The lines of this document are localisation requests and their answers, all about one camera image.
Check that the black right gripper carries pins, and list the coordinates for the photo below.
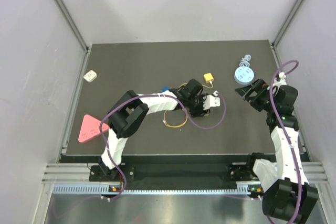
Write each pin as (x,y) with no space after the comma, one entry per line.
(260,86)

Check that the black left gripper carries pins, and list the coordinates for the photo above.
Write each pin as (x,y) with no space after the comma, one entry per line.
(199,112)

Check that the blue cube power socket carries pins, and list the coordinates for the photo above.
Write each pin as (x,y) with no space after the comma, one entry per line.
(165,88)

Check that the pink triangular power strip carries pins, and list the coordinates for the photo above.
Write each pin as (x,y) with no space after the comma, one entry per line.
(90,128)

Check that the white square socket adapter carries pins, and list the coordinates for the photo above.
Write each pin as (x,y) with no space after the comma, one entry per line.
(90,76)

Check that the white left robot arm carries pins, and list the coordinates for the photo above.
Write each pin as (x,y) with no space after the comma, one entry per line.
(129,112)

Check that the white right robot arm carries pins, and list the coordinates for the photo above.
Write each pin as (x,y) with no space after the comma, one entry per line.
(287,193)

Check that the round light blue power strip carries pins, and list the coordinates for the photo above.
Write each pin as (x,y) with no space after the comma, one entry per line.
(244,74)

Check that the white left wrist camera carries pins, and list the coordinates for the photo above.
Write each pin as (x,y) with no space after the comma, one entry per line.
(211,101)

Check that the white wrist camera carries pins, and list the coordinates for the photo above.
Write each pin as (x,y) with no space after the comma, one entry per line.
(279,79)
(211,101)

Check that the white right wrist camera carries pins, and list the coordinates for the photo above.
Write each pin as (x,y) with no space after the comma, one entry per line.
(279,79)

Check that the right aluminium frame post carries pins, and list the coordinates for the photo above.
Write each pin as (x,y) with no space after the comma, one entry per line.
(287,22)

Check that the aluminium frame post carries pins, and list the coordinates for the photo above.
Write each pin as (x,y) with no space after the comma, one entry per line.
(287,22)
(71,24)

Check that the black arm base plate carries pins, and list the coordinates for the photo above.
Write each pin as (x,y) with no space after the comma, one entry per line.
(180,172)

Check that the grey slotted cable duct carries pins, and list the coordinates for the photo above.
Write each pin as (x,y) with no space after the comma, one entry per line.
(105,189)

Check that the left aluminium frame post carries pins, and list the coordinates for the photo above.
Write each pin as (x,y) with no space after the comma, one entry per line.
(71,24)

